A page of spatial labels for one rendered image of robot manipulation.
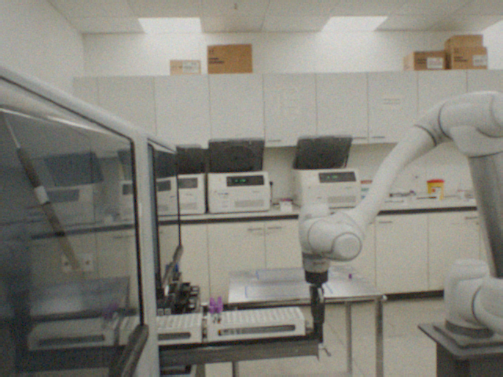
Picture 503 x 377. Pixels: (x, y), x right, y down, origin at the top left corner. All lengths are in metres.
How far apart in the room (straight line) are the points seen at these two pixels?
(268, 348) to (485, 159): 0.83
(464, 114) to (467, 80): 3.33
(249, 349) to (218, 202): 2.38
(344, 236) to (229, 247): 2.60
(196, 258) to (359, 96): 2.19
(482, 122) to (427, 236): 2.88
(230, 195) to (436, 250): 2.00
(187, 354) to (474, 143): 1.02
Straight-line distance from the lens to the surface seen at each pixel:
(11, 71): 0.99
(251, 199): 3.52
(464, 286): 1.53
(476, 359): 1.61
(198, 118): 3.80
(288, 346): 1.27
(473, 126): 1.25
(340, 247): 1.03
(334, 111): 3.97
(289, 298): 1.57
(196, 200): 3.50
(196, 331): 1.25
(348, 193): 3.69
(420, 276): 4.10
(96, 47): 4.45
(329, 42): 4.47
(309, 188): 3.59
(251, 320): 1.26
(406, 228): 3.94
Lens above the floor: 1.34
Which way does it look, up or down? 4 degrees down
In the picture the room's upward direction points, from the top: 2 degrees counter-clockwise
